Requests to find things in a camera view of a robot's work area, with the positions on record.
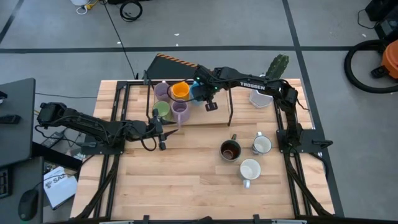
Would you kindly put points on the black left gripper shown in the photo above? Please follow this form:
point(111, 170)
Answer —
point(157, 129)

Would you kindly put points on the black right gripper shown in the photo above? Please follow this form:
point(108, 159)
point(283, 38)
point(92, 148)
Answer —
point(208, 93)

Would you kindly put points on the light blue mug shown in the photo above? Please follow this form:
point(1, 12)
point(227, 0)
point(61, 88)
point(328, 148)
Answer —
point(194, 93)

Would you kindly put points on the purple ribbed mug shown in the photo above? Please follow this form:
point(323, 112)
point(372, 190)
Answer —
point(180, 110)

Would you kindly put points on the yellow mug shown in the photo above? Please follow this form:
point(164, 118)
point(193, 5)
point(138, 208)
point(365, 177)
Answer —
point(180, 90)

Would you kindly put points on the pale lavender mug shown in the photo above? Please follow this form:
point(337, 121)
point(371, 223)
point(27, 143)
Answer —
point(161, 90)

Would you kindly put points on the dark speckled glazed mug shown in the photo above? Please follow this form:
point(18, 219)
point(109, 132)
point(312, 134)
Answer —
point(230, 151)

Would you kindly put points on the white mug blue leaf pattern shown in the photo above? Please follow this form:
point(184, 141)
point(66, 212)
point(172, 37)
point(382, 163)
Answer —
point(262, 144)

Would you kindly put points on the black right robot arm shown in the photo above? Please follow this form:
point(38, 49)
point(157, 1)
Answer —
point(252, 84)

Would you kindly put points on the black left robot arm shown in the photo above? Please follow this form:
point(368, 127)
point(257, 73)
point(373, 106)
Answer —
point(93, 126)

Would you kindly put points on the black ramp striped edge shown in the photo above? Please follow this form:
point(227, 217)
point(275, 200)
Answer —
point(169, 68)

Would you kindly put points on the green cactus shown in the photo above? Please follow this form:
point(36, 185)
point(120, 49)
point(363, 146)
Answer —
point(277, 66)

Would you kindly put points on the black power adapter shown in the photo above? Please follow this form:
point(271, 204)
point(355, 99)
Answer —
point(53, 140)

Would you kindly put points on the white printed booklet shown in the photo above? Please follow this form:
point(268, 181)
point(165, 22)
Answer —
point(60, 188)

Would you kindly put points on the white floor device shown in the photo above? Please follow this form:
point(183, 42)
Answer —
point(80, 3)

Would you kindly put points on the black computer mouse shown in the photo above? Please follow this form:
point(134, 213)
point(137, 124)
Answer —
point(28, 205)

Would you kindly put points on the orange vacuum cleaner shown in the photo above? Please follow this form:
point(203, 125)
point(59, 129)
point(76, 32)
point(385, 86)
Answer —
point(390, 59)

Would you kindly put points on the black equipment case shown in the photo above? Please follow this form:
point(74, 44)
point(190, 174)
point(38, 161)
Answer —
point(385, 15)

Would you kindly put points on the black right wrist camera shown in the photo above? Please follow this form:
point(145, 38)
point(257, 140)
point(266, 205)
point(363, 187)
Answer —
point(211, 106)

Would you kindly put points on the wooden shelf rack black frame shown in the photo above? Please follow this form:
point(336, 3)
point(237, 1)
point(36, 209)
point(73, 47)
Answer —
point(217, 116)

